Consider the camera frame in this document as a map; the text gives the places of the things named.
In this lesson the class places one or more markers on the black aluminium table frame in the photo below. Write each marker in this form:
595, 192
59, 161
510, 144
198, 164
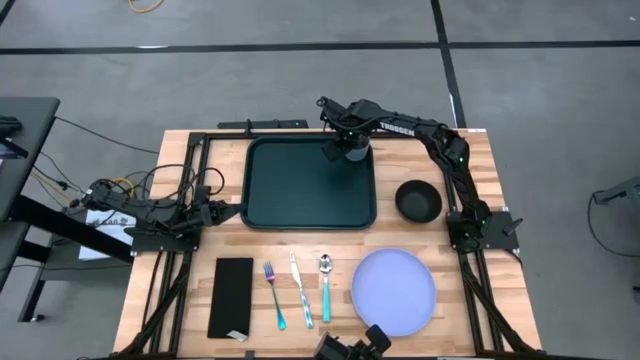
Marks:
196, 140

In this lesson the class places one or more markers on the dark green plastic tray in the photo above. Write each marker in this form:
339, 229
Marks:
290, 185

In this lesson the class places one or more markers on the lavender round plate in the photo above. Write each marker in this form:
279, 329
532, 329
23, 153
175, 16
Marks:
393, 292

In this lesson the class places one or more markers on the black power strip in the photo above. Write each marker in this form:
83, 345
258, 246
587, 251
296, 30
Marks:
265, 124

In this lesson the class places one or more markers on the black desk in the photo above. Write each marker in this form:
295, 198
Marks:
25, 150

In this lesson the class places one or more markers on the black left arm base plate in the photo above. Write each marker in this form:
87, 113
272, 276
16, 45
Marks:
160, 242

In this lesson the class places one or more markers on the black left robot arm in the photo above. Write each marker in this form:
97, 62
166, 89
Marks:
150, 212

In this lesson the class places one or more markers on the black desk device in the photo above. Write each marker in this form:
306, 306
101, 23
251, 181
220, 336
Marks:
9, 125

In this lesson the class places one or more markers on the black napkin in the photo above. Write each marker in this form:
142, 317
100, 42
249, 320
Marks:
230, 295

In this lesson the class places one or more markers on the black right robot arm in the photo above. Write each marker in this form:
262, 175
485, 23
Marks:
440, 137

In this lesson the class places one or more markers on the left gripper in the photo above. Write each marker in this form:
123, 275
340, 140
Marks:
205, 214

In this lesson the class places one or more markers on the black bowl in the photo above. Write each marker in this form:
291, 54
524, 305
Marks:
419, 202

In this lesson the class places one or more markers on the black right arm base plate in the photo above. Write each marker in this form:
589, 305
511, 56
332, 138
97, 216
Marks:
500, 235

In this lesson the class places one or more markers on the grey metal stand foot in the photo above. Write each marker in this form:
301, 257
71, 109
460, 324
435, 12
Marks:
622, 191

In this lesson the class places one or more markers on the grey-blue cup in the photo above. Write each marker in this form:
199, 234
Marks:
359, 151

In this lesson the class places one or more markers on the white paper sheet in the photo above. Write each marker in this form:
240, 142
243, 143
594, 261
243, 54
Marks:
100, 240

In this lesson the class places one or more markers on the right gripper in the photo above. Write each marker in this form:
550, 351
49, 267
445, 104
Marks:
350, 122

